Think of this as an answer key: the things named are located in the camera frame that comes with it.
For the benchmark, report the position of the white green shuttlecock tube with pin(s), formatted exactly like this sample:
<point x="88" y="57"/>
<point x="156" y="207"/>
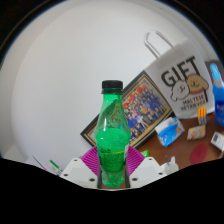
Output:
<point x="55" y="166"/>

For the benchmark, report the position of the blue detergent bottle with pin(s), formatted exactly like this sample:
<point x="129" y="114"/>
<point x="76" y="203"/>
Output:
<point x="219" y="100"/>

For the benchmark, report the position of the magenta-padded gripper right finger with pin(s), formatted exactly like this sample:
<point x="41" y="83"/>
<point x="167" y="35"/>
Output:
<point x="146" y="170"/>

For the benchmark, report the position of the green plastic drink bottle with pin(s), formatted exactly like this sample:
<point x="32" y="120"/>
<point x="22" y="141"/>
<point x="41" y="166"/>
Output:
<point x="112" y="150"/>

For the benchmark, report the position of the colourful puzzle cube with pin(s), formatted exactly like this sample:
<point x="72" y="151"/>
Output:
<point x="196" y="132"/>

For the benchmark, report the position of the white printed paper gift bag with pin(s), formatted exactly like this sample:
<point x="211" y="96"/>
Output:
<point x="180" y="76"/>

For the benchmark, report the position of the blue tissue pack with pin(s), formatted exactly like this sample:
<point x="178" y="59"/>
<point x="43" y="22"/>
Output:
<point x="170" y="131"/>

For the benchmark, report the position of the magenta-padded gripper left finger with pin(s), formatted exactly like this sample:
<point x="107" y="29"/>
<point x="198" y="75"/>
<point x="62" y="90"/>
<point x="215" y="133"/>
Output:
<point x="78" y="171"/>

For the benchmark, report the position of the small green packet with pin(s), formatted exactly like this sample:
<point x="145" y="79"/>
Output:
<point x="144" y="153"/>

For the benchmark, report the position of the framed cartoon group picture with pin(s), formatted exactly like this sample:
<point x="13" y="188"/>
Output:
<point x="146" y="103"/>

